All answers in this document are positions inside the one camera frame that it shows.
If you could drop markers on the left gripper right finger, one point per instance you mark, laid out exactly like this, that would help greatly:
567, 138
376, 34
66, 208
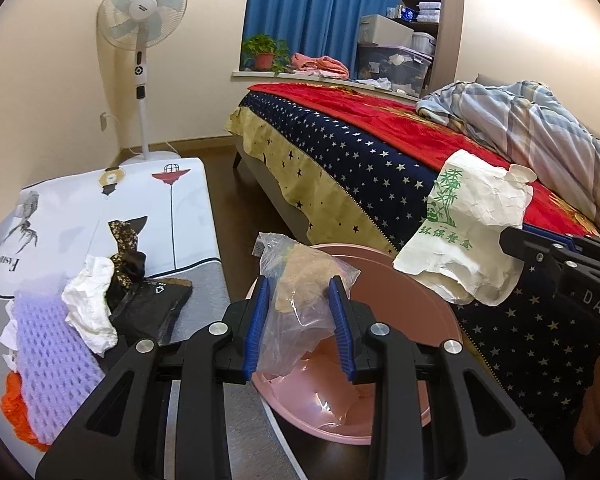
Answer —
438, 414

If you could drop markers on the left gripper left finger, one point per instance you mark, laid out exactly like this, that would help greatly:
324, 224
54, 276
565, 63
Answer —
119, 431

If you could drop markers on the purple foam fruit net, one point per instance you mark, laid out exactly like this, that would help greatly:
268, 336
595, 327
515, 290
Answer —
57, 370

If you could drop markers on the orange plastic bag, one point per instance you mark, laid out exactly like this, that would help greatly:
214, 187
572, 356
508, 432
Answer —
15, 411

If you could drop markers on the black package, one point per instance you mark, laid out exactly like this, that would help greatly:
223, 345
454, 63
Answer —
150, 309

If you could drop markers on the white bag with green print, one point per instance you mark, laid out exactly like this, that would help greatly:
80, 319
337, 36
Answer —
456, 251

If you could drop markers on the white paper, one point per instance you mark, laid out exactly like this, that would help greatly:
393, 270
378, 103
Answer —
87, 309

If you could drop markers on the black gold patterned wrapper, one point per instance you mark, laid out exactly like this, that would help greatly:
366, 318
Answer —
129, 262

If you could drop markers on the clear bag with tan content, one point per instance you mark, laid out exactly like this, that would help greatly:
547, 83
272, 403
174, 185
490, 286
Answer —
299, 317

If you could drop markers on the pink plastic trash bin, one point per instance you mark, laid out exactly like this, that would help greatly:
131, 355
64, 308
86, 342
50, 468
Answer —
324, 399

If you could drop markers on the striped blue white duvet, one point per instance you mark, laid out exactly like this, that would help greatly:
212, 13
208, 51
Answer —
525, 124

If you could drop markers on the bed with starry blanket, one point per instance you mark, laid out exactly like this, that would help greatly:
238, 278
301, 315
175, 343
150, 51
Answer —
357, 169

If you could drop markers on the dark plastic storage bin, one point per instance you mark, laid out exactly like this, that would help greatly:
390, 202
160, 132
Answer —
405, 69

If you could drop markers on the wooden bookshelf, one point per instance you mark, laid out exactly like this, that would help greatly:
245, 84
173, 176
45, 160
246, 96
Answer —
448, 33

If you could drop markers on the white cardboard box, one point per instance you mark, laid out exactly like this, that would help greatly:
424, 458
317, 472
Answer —
380, 31

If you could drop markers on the pink folded clothes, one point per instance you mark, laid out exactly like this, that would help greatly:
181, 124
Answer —
324, 66

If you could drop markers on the blue curtain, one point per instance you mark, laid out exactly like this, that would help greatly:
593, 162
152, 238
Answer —
314, 28

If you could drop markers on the potted green plant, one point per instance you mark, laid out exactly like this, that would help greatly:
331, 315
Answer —
263, 53

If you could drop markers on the white standing fan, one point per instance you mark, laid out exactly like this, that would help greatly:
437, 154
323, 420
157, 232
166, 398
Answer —
136, 26

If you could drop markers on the wall power outlet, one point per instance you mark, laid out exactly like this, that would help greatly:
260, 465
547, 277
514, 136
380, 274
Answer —
103, 121

